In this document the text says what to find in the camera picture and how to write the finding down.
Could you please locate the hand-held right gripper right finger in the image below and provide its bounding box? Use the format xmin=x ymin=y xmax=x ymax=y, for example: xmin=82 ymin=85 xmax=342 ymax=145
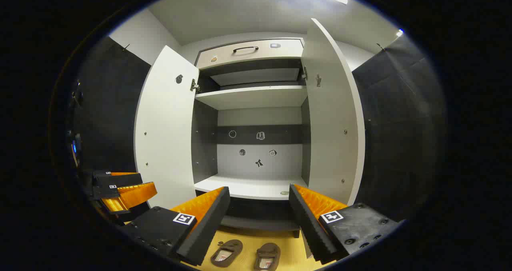
xmin=289 ymin=184 xmax=402 ymax=265

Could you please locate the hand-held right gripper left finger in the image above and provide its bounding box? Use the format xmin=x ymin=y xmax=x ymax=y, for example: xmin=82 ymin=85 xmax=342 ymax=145
xmin=120 ymin=186 xmax=231 ymax=267

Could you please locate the brown shoe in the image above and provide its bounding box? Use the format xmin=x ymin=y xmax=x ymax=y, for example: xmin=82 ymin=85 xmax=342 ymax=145
xmin=211 ymin=239 xmax=243 ymax=268
xmin=254 ymin=243 xmax=281 ymax=271

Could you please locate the white shoe cabinet door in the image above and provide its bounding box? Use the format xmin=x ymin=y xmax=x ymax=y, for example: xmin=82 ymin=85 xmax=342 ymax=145
xmin=134 ymin=45 xmax=200 ymax=209
xmin=301 ymin=18 xmax=365 ymax=206

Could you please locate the beige cabinet drawer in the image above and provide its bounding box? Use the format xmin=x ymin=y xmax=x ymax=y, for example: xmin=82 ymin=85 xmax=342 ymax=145
xmin=196 ymin=39 xmax=304 ymax=70

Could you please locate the black backdrop cloth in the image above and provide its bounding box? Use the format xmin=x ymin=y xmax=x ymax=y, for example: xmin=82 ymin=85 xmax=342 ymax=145
xmin=68 ymin=33 xmax=446 ymax=221

